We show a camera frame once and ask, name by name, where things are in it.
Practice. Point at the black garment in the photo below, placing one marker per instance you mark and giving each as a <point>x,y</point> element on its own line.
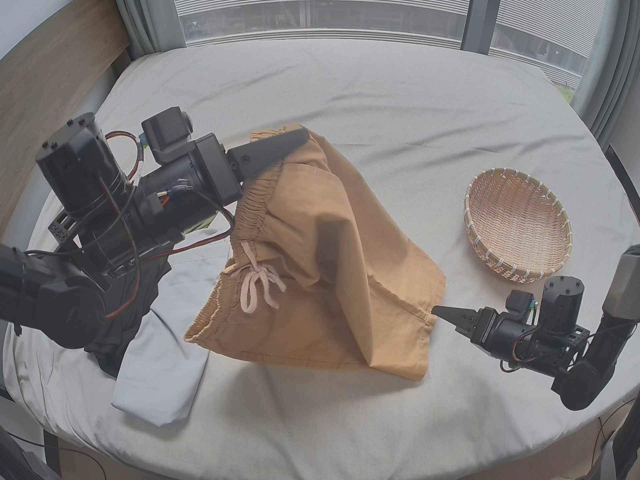
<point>125,348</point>

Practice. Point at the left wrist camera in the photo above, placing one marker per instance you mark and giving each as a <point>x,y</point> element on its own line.
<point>165,130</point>

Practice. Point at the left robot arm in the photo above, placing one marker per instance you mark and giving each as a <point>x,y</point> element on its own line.
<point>75,158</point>

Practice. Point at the tan shorts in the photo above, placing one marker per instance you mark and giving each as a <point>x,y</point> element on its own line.
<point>320,268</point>

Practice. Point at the window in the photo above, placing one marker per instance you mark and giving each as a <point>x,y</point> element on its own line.
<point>325,18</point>

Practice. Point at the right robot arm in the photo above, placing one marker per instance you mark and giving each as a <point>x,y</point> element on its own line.
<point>562,303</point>

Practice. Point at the round woven basket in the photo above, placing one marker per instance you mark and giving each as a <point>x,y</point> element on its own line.
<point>520,218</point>

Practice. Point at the blue-green curtain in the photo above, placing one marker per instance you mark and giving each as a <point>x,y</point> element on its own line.
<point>615,43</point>
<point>145,8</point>

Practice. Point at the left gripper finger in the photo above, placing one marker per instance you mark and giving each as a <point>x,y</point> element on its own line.
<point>260,155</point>

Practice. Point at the pale blue garment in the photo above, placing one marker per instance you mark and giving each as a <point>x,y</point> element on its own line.
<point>160,368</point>

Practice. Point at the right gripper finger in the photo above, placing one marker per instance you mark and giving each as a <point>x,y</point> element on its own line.
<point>467,330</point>
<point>462,315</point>

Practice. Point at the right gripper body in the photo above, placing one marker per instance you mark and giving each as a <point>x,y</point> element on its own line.
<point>500,333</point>

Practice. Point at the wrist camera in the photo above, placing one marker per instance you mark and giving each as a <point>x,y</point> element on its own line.
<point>519,302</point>
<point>165,130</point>

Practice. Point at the bed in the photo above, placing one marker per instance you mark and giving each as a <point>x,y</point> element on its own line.
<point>350,93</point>

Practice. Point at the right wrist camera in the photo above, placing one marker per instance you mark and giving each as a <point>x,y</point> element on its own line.
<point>519,302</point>

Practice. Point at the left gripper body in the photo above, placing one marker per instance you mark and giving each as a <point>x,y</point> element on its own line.
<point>215,168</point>

